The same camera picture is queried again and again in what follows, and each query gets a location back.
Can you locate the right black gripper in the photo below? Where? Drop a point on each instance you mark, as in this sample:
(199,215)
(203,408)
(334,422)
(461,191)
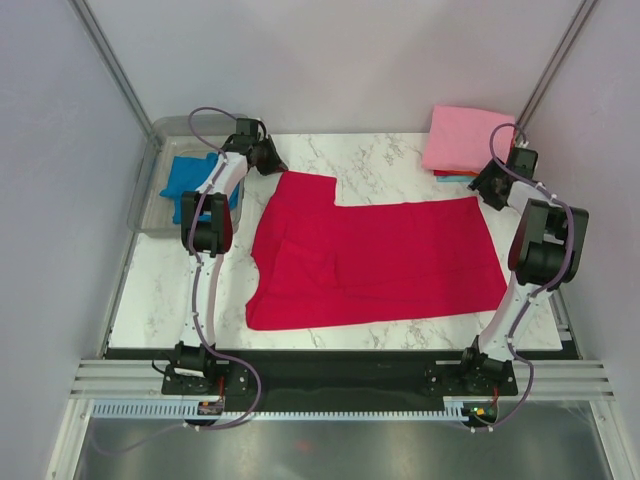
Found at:
(492,169)

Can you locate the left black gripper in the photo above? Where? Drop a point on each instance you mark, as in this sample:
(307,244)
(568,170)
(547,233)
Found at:
(275,166)

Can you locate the red t shirt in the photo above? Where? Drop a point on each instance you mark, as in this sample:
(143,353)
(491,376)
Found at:
(324,265)

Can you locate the clear plastic bin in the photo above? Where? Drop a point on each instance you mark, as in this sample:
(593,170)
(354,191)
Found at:
(149,212)

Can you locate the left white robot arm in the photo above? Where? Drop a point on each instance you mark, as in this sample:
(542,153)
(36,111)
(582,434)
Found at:
(207,234)

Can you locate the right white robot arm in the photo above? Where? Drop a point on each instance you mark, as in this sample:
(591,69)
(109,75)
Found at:
(545,253)

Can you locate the teal folded t shirt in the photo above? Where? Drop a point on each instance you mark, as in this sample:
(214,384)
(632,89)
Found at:
(455,178)

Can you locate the pink folded t shirt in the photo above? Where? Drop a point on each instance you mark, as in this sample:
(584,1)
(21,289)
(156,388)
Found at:
(459,138)

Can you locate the blue t shirt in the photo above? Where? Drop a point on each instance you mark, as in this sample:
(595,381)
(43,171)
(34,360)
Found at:
(187,174)

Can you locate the left aluminium frame post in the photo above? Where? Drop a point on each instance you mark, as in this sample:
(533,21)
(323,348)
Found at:
(99,39)

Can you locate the aluminium frame post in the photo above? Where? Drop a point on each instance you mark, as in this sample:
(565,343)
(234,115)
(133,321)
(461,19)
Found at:
(99,39)
(561,52)

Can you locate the right aluminium frame post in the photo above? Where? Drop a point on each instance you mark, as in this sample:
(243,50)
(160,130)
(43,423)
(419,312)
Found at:
(561,52)

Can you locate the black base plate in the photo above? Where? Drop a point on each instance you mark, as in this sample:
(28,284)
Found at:
(275,379)

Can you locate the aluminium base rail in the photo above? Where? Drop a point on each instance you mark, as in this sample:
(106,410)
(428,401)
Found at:
(135,379)

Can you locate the white slotted cable duct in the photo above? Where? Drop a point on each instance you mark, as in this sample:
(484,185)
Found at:
(450,410)

